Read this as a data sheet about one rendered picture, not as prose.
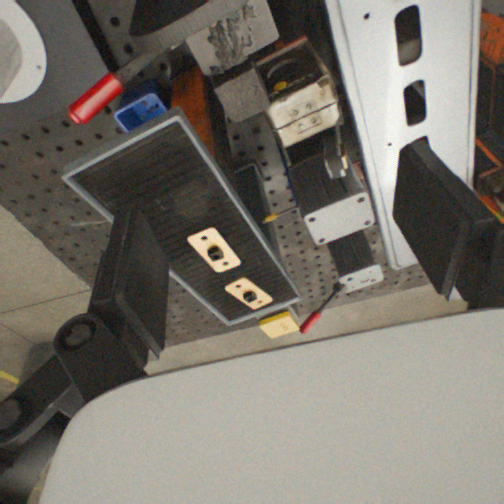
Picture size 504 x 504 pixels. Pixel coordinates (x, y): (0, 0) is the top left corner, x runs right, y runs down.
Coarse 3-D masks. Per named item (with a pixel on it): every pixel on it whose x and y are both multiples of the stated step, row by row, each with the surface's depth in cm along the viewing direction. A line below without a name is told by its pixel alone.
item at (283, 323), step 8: (288, 312) 65; (264, 320) 66; (272, 320) 65; (280, 320) 65; (288, 320) 65; (264, 328) 66; (272, 328) 67; (280, 328) 67; (288, 328) 67; (296, 328) 68; (272, 336) 69
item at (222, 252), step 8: (200, 232) 45; (208, 232) 45; (216, 232) 45; (192, 240) 46; (200, 240) 46; (208, 240) 46; (216, 240) 46; (200, 248) 47; (208, 248) 47; (216, 248) 47; (224, 248) 48; (208, 256) 47; (216, 256) 48; (224, 256) 49; (232, 256) 49; (216, 264) 50; (232, 264) 50
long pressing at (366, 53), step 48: (336, 0) 42; (384, 0) 43; (432, 0) 43; (480, 0) 44; (336, 48) 46; (384, 48) 47; (432, 48) 48; (384, 96) 52; (432, 96) 53; (384, 144) 58; (432, 144) 60; (384, 192) 67; (384, 240) 77
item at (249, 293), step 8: (240, 280) 54; (248, 280) 54; (232, 288) 55; (240, 288) 55; (248, 288) 55; (256, 288) 56; (240, 296) 57; (248, 296) 55; (256, 296) 56; (264, 296) 58; (248, 304) 59; (256, 304) 59; (264, 304) 59
